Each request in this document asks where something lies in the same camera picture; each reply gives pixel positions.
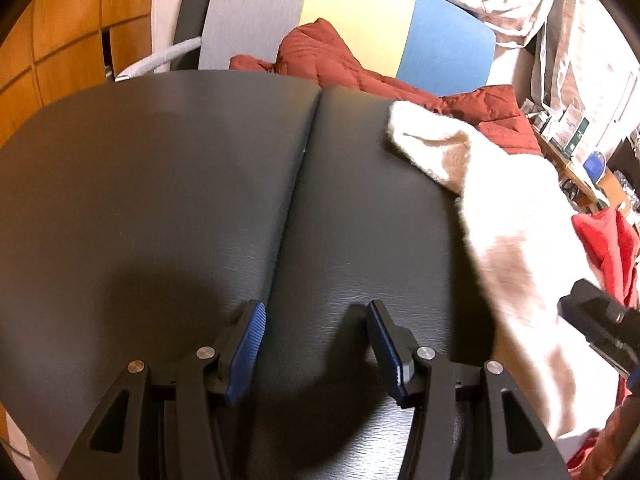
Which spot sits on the rust quilted jacket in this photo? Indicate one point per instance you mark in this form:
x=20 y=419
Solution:
x=316 y=52

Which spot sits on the wooden wardrobe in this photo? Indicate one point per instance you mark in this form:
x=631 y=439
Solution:
x=60 y=47

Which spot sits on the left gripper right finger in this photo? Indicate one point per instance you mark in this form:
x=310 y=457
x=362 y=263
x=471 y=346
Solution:
x=469 y=422

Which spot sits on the white knitted sweater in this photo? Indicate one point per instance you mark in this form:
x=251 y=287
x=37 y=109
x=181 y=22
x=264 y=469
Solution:
x=518 y=232

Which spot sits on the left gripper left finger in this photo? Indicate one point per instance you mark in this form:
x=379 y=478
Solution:
x=163 y=423

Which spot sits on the cluttered wooden desk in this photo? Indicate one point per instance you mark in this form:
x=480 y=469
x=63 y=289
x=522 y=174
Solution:
x=560 y=136

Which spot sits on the grey yellow blue chair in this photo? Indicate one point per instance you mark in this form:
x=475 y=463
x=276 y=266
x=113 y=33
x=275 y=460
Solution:
x=431 y=44

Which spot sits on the blue round object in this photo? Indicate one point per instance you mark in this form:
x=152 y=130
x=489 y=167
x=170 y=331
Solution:
x=594 y=166

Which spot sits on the beige patterned curtain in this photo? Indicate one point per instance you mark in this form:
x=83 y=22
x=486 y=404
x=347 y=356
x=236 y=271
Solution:
x=582 y=59

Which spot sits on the red fuzzy garment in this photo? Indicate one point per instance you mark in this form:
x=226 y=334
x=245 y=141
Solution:
x=612 y=247

